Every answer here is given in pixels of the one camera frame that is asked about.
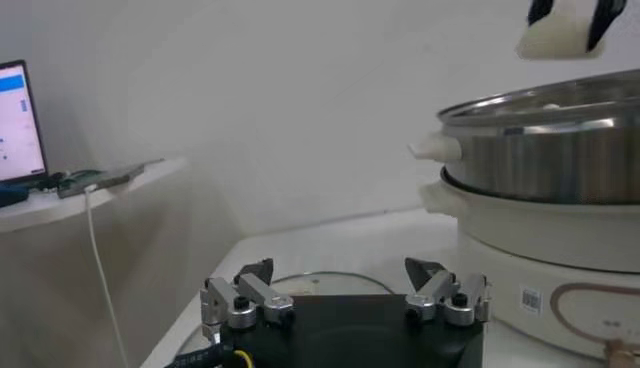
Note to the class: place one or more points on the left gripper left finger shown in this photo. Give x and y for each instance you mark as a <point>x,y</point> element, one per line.
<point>260,292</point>

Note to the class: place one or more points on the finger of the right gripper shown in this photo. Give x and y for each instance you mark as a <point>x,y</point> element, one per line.
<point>540,9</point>
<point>606,20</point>

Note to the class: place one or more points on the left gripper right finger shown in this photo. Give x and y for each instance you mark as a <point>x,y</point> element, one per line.
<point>435,287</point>

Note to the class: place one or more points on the white steamed baozi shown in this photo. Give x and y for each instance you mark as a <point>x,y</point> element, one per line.
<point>550,106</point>
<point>560,35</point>

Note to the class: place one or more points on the round glass pot lid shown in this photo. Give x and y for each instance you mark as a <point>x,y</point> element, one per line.
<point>330,286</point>

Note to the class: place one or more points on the stainless steel steamer basket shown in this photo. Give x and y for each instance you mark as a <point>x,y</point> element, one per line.
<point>550,160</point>

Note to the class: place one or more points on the black smartphone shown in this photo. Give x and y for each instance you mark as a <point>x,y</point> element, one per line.
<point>105,180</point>

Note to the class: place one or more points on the white side table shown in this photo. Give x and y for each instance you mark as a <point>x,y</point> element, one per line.
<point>40,210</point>

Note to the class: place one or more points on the blue computer mouse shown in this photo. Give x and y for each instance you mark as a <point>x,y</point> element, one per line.
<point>11,196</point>

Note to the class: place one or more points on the open laptop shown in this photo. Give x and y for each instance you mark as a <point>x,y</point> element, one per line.
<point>17,125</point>

